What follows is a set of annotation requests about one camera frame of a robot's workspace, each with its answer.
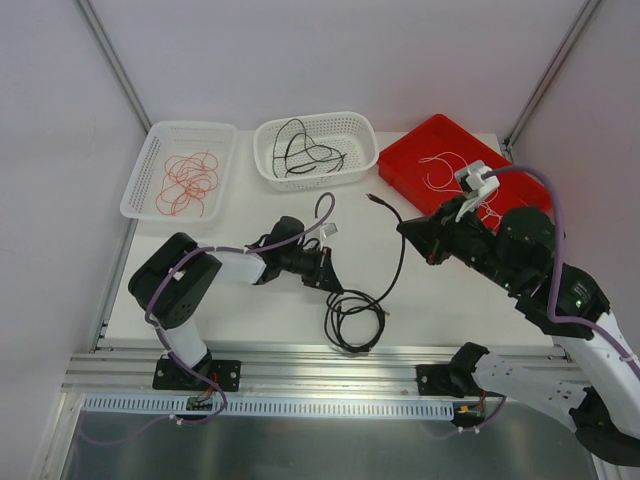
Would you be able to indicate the left aluminium frame post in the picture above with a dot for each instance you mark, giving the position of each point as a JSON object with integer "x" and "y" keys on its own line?
{"x": 106, "y": 48}

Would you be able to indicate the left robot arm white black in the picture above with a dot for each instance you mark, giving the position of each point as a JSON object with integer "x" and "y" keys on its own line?
{"x": 170, "y": 285}

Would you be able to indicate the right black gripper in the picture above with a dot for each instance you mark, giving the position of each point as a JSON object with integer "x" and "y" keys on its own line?
{"x": 435, "y": 236}

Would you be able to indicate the white perforated rounded basket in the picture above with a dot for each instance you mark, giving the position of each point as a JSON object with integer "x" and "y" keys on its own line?
{"x": 315, "y": 151}

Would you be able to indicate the right aluminium frame post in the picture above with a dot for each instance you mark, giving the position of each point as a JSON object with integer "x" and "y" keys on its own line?
{"x": 576, "y": 30}

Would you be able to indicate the aluminium mounting rail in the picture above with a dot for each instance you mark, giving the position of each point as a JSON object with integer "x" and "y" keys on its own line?
{"x": 268, "y": 369}

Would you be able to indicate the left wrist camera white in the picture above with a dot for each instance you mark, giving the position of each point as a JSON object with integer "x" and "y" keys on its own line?
{"x": 327, "y": 230}

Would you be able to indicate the aluminium frame post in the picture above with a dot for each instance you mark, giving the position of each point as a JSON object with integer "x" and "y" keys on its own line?
{"x": 576, "y": 30}
{"x": 106, "y": 48}

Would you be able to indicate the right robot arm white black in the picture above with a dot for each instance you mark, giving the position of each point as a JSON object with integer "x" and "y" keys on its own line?
{"x": 586, "y": 382}

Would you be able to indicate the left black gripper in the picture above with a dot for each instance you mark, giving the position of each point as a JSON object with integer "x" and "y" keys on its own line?
{"x": 324, "y": 268}

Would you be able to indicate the clear white rectangular basket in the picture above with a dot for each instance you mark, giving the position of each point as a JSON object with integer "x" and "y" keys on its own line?
{"x": 181, "y": 173}

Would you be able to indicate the white slotted cable duct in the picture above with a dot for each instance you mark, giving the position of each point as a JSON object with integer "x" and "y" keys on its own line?
{"x": 278, "y": 407}

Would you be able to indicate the red plastic tray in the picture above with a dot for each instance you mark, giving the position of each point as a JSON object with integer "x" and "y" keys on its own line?
{"x": 421, "y": 166}

